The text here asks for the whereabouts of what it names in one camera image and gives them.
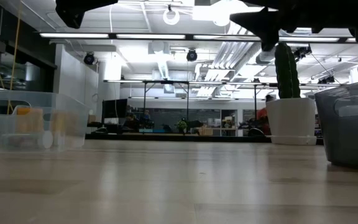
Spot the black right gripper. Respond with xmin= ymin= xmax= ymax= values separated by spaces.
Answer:
xmin=229 ymin=0 xmax=351 ymax=52

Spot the orange pill bottle white cap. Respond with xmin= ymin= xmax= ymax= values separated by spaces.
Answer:
xmin=14 ymin=106 xmax=45 ymax=135
xmin=50 ymin=110 xmax=81 ymax=138

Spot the small green bottle white cap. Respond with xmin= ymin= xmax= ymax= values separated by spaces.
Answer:
xmin=1 ymin=130 xmax=55 ymax=149

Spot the clear plastic bin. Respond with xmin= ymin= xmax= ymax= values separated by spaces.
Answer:
xmin=0 ymin=88 xmax=91 ymax=153

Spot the grey plastic bin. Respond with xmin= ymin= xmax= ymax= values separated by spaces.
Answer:
xmin=314 ymin=81 xmax=358 ymax=172

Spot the green cactus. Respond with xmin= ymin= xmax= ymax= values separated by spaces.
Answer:
xmin=273 ymin=42 xmax=301 ymax=100

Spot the long ceiling light strip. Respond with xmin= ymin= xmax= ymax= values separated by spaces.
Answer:
xmin=39 ymin=32 xmax=358 ymax=44

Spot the person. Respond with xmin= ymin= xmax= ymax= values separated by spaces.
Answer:
xmin=255 ymin=95 xmax=276 ymax=136

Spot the white hexagonal plant pot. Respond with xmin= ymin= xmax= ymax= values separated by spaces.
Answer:
xmin=265 ymin=97 xmax=318 ymax=146

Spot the black computer monitor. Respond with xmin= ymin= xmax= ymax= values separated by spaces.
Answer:
xmin=101 ymin=98 xmax=129 ymax=119

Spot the small green plant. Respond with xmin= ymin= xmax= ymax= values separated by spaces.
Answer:
xmin=176 ymin=118 xmax=188 ymax=134

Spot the white ring lamp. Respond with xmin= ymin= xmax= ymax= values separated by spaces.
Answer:
xmin=162 ymin=7 xmax=181 ymax=26

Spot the black background rig frame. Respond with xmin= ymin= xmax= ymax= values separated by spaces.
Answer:
xmin=103 ymin=79 xmax=341 ymax=125

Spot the black aluminium table frame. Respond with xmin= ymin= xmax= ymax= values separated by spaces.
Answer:
xmin=85 ymin=132 xmax=324 ymax=144

